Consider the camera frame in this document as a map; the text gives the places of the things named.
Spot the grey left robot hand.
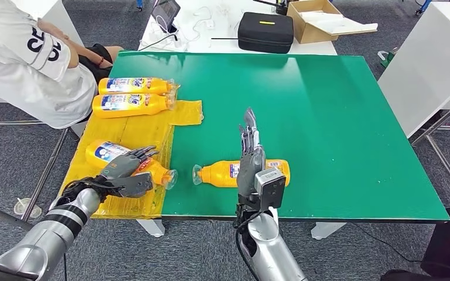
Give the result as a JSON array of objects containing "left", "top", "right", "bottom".
[{"left": 100, "top": 145, "right": 160, "bottom": 181}]

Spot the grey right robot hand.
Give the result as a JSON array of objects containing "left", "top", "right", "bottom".
[{"left": 236, "top": 107, "right": 267, "bottom": 198}]

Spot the orange detergent bottle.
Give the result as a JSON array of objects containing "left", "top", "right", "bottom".
[
  {"left": 98, "top": 77, "right": 177, "bottom": 96},
  {"left": 92, "top": 92, "right": 177, "bottom": 119},
  {"left": 85, "top": 139, "right": 178, "bottom": 191},
  {"left": 192, "top": 159, "right": 291, "bottom": 189}
]

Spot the yellow taped mat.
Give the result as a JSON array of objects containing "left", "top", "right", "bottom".
[{"left": 59, "top": 79, "right": 204, "bottom": 221}]

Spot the white table foot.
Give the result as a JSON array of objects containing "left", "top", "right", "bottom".
[
  {"left": 311, "top": 221, "right": 347, "bottom": 240},
  {"left": 136, "top": 220, "right": 166, "bottom": 238}
]

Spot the clear plastic cup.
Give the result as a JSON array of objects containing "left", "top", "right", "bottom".
[{"left": 13, "top": 197, "right": 43, "bottom": 219}]

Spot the person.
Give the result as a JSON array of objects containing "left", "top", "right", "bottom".
[{"left": 0, "top": 0, "right": 124, "bottom": 129}]

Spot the black carrying case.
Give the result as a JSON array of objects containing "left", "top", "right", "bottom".
[{"left": 237, "top": 11, "right": 295, "bottom": 54}]

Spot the cardboard box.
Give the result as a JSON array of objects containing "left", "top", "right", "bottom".
[{"left": 287, "top": 0, "right": 379, "bottom": 44}]

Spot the white table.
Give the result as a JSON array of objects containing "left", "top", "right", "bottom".
[{"left": 137, "top": 0, "right": 338, "bottom": 56}]

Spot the tablet on stand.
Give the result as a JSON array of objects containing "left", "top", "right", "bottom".
[{"left": 151, "top": 0, "right": 182, "bottom": 35}]

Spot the black tool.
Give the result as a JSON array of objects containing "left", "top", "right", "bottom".
[{"left": 253, "top": 0, "right": 290, "bottom": 15}]

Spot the white foam sheet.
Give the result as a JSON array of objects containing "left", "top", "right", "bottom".
[{"left": 301, "top": 9, "right": 379, "bottom": 36}]

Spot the small green object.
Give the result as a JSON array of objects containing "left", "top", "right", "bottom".
[{"left": 377, "top": 47, "right": 397, "bottom": 68}]

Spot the large white cabinet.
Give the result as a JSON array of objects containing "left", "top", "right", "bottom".
[{"left": 377, "top": 2, "right": 450, "bottom": 138}]

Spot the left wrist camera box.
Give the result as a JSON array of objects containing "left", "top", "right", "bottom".
[{"left": 116, "top": 172, "right": 155, "bottom": 199}]

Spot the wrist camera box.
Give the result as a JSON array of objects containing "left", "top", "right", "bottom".
[
  {"left": 116, "top": 172, "right": 155, "bottom": 199},
  {"left": 254, "top": 167, "right": 287, "bottom": 212}
]

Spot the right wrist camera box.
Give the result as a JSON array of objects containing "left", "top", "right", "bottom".
[{"left": 254, "top": 167, "right": 287, "bottom": 212}]

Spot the metal chair frame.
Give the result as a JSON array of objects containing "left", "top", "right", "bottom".
[{"left": 0, "top": 121, "right": 70, "bottom": 232}]

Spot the black power cable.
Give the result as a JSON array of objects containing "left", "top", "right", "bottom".
[{"left": 137, "top": 33, "right": 180, "bottom": 53}]

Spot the metal table frame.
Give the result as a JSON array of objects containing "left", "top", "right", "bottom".
[{"left": 409, "top": 89, "right": 450, "bottom": 212}]

